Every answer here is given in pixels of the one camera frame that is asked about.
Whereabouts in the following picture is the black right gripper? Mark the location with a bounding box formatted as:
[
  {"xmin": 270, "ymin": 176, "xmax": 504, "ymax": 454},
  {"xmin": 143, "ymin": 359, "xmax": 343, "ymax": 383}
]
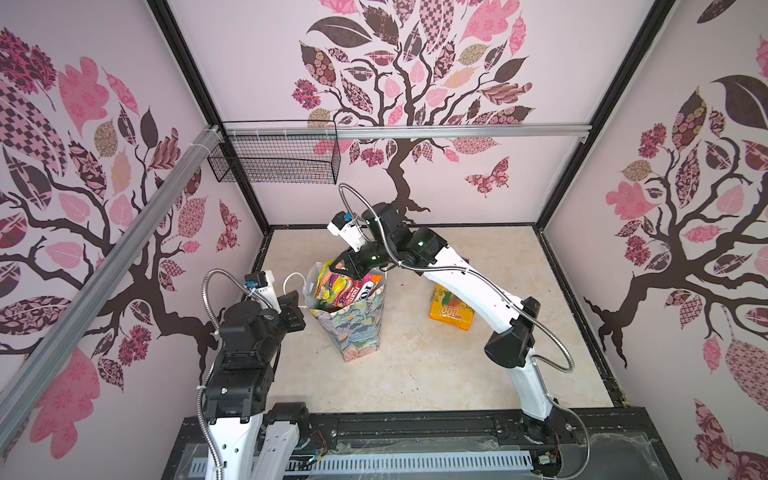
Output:
[{"xmin": 327, "ymin": 240, "xmax": 395, "ymax": 283}]

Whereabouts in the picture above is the orange Fox's candy bag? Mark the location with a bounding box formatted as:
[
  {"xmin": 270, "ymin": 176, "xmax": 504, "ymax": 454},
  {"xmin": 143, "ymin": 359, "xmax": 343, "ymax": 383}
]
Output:
[{"xmin": 314, "ymin": 262, "xmax": 384, "ymax": 311}]

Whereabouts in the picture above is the floral white paper bag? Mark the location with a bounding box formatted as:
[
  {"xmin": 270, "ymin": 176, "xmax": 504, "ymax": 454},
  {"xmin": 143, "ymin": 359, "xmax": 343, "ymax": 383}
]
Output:
[{"xmin": 300, "ymin": 262, "xmax": 387, "ymax": 362}]

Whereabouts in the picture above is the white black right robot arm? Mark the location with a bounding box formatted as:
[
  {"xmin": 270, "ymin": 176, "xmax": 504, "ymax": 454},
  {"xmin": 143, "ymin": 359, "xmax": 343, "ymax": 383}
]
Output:
[{"xmin": 327, "ymin": 203, "xmax": 575, "ymax": 444}]

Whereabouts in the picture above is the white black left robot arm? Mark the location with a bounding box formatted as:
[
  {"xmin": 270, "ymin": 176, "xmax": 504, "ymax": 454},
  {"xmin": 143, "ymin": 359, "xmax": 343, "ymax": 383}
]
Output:
[{"xmin": 198, "ymin": 291, "xmax": 310, "ymax": 479}]

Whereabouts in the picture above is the yellow snack bag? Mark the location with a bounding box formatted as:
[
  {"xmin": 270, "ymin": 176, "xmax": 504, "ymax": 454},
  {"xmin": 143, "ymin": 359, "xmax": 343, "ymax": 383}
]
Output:
[{"xmin": 429, "ymin": 285, "xmax": 475, "ymax": 331}]

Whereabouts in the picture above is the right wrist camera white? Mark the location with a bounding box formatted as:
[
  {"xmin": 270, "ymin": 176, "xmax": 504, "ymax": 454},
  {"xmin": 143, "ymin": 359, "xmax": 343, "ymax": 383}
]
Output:
[{"xmin": 327, "ymin": 211, "xmax": 368, "ymax": 252}]

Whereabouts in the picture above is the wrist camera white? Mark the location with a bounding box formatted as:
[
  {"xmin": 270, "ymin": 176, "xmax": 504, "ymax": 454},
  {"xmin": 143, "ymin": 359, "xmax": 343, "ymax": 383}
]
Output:
[
  {"xmin": 244, "ymin": 270, "xmax": 281, "ymax": 313},
  {"xmin": 327, "ymin": 211, "xmax": 368, "ymax": 252}
]

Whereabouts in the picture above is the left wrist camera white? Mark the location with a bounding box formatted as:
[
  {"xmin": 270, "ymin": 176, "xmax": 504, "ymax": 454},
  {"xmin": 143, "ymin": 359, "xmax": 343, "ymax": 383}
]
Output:
[{"xmin": 244, "ymin": 270, "xmax": 281, "ymax": 313}]

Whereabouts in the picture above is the right metal cable conduit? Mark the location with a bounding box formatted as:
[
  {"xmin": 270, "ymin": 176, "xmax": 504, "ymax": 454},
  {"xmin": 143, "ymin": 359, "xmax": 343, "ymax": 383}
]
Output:
[{"xmin": 337, "ymin": 182, "xmax": 592, "ymax": 480}]

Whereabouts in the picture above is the black wire basket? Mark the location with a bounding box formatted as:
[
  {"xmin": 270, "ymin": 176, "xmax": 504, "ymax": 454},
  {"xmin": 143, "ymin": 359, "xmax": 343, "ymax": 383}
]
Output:
[{"xmin": 208, "ymin": 120, "xmax": 341, "ymax": 185}]

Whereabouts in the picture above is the white slotted cable duct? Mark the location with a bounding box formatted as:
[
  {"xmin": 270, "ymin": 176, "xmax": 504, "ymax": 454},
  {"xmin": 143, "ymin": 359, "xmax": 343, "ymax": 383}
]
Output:
[{"xmin": 191, "ymin": 451, "xmax": 535, "ymax": 478}]

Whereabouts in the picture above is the aluminium rail back wall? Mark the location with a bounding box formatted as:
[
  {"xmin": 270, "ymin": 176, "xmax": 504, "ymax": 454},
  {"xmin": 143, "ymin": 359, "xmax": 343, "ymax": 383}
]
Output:
[{"xmin": 224, "ymin": 122, "xmax": 592, "ymax": 140}]

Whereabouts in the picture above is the aluminium rail wall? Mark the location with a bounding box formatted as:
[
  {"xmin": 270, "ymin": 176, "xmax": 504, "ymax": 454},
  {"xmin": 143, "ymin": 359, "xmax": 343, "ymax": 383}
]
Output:
[
  {"xmin": 224, "ymin": 122, "xmax": 592, "ymax": 140},
  {"xmin": 1, "ymin": 125, "xmax": 222, "ymax": 448}
]

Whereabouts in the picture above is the aluminium rail left wall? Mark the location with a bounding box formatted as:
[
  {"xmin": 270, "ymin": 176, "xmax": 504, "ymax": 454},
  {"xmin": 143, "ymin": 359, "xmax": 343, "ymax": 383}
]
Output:
[{"xmin": 1, "ymin": 125, "xmax": 222, "ymax": 448}]

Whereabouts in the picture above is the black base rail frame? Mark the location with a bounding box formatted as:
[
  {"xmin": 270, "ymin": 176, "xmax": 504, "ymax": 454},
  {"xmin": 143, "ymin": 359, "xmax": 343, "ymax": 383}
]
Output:
[{"xmin": 160, "ymin": 407, "xmax": 682, "ymax": 480}]

